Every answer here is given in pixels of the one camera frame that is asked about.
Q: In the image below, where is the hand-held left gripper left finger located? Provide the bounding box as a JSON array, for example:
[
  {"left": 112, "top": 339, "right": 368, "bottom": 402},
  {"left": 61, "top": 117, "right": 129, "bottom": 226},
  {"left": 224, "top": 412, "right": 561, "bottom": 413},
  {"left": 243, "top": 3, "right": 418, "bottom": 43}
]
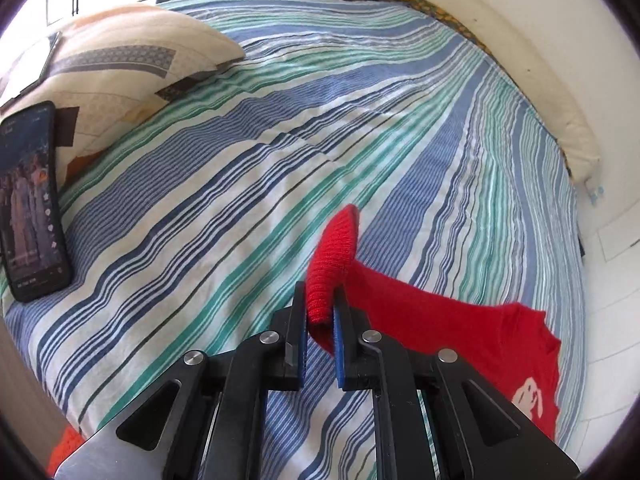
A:
[{"left": 116, "top": 281, "right": 307, "bottom": 480}]

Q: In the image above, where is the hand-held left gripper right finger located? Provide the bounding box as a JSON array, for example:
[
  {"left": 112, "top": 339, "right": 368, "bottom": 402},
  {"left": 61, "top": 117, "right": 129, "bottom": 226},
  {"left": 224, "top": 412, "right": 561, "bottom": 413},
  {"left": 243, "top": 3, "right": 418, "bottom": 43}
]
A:
[{"left": 333, "top": 285, "right": 581, "bottom": 480}]

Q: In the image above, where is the red knit sweater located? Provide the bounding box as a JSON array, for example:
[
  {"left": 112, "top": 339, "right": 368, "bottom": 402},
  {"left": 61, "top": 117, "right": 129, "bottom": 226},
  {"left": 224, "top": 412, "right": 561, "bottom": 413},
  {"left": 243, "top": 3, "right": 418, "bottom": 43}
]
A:
[{"left": 306, "top": 205, "right": 562, "bottom": 438}]

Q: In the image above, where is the striped bedspread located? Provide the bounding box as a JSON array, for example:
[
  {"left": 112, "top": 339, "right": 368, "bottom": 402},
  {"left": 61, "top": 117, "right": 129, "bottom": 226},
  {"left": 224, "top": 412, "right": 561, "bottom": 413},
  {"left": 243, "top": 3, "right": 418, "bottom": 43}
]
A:
[{"left": 2, "top": 0, "right": 586, "bottom": 480}]

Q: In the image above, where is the orange knit cloth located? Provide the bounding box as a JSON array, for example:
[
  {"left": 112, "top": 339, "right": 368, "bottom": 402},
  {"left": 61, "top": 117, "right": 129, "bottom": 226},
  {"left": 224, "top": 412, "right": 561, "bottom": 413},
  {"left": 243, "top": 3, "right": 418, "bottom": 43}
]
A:
[{"left": 47, "top": 425, "right": 89, "bottom": 479}]

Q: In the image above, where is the black smartphone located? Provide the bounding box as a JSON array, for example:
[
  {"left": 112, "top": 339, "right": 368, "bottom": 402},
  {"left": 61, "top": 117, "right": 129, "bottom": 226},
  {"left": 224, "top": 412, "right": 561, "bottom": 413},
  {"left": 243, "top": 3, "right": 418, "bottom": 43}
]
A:
[{"left": 0, "top": 101, "right": 75, "bottom": 303}]

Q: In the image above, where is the cream patterned pillow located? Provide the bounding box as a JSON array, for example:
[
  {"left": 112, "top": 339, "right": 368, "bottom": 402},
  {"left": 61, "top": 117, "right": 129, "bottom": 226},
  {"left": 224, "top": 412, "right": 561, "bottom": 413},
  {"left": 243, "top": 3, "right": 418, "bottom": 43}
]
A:
[{"left": 0, "top": 4, "right": 246, "bottom": 196}]

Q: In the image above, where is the white padded headboard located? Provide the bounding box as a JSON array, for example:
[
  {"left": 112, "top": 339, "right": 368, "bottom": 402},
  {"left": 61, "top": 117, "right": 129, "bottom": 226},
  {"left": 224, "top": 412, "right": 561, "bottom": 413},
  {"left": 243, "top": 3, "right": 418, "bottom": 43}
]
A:
[{"left": 414, "top": 0, "right": 602, "bottom": 182}]

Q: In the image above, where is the yellow patterned pillow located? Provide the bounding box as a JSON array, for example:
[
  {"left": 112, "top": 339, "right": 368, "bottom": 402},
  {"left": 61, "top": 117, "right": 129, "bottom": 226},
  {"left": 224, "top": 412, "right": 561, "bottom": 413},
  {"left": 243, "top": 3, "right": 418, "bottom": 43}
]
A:
[{"left": 376, "top": 0, "right": 501, "bottom": 67}]

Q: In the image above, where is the dark-edged flat device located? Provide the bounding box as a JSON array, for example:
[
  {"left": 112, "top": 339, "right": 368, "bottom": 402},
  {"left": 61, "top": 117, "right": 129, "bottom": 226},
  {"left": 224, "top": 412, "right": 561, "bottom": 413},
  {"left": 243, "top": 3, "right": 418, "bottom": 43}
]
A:
[{"left": 0, "top": 31, "right": 64, "bottom": 108}]

